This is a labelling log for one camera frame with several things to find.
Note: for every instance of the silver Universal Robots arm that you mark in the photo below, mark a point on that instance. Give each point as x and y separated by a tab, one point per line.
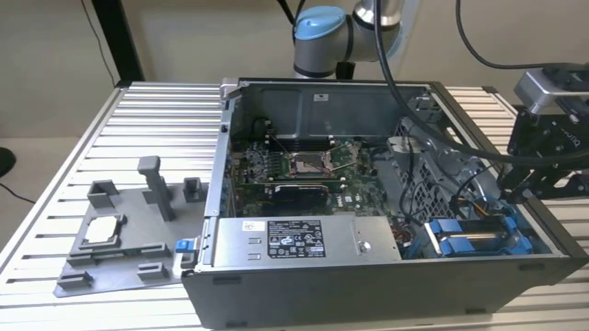
322	51

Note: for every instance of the open grey PC case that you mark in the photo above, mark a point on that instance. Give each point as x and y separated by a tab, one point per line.
322	296

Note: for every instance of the blue case latch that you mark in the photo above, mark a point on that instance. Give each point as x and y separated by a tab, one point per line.
182	246

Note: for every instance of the black round object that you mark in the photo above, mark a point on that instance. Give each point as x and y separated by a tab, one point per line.
6	160

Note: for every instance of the silver CPU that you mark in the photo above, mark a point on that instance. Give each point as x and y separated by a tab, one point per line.
102	231

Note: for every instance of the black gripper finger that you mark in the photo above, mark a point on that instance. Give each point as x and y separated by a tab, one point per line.
565	186
517	186

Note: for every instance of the black graphics card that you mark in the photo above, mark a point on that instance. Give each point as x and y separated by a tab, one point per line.
300	196

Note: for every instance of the grey power supply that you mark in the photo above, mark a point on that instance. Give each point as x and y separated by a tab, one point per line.
230	241

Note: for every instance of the green motherboard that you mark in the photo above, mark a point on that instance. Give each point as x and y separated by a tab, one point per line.
364	200

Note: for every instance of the CPU socket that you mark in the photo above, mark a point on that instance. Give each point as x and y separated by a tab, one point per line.
306	165

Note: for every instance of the grey parts rack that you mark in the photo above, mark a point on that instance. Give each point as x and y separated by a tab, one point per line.
134	220

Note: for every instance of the black frame post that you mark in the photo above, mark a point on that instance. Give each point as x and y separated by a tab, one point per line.
117	34

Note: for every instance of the black RAM slot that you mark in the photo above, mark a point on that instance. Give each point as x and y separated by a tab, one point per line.
300	139
304	179

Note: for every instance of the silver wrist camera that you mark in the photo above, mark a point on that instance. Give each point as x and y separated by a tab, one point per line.
533	89

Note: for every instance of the grey metal disk bay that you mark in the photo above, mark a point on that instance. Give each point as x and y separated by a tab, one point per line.
430	232

